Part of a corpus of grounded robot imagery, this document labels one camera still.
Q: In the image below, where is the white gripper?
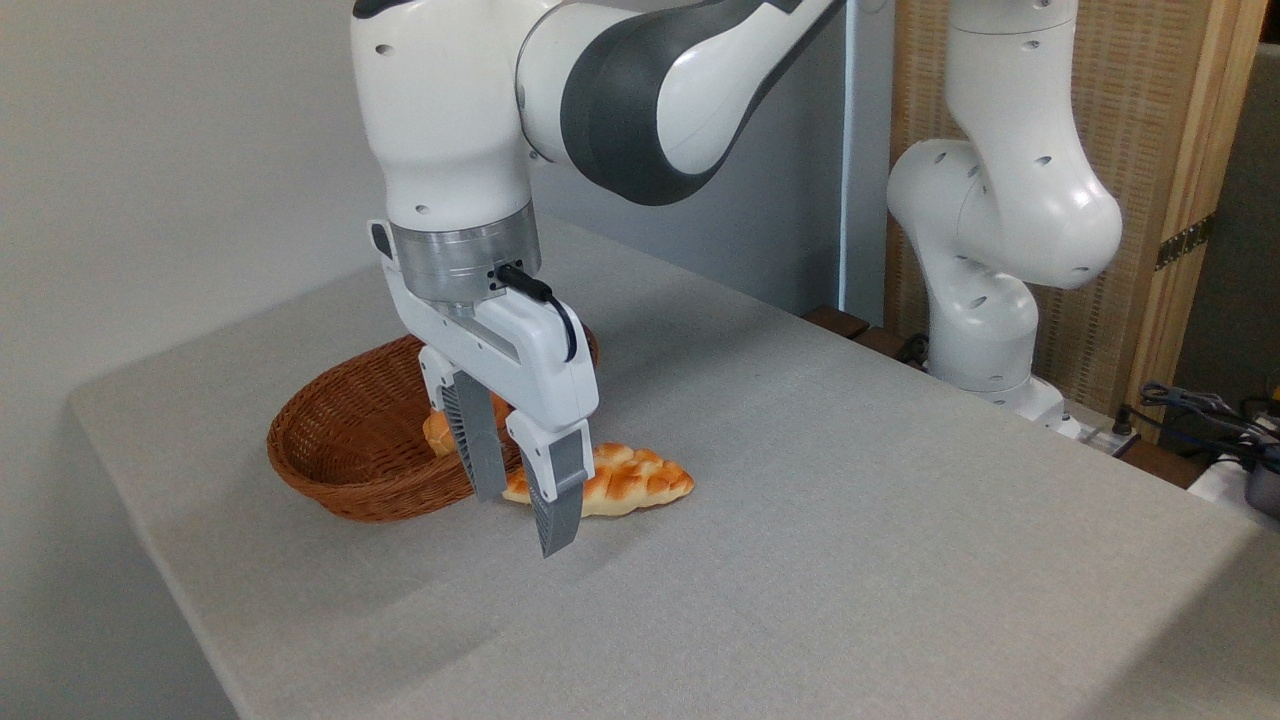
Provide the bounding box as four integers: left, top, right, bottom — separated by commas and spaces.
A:
368, 220, 600, 558

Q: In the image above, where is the brown woven wicker basket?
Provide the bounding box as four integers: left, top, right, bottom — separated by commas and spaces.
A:
267, 325, 601, 523

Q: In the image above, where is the wooden framed woven screen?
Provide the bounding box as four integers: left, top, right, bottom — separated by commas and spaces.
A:
885, 0, 1269, 441

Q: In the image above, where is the dark brown wooden slat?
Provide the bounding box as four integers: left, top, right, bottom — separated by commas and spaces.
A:
1120, 440, 1207, 490
853, 327, 913, 363
803, 305, 871, 341

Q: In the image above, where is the brass screen hinge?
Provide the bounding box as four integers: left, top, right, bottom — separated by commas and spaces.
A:
1155, 213, 1217, 271

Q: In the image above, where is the long braided bread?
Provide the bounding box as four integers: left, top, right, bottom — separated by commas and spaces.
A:
500, 443, 695, 518

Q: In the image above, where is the small golden bread roll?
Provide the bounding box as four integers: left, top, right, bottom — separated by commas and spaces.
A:
422, 392, 516, 458

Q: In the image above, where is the white power strip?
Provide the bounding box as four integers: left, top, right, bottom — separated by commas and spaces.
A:
1058, 408, 1143, 458

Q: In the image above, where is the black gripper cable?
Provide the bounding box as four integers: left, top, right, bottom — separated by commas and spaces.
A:
497, 263, 579, 363

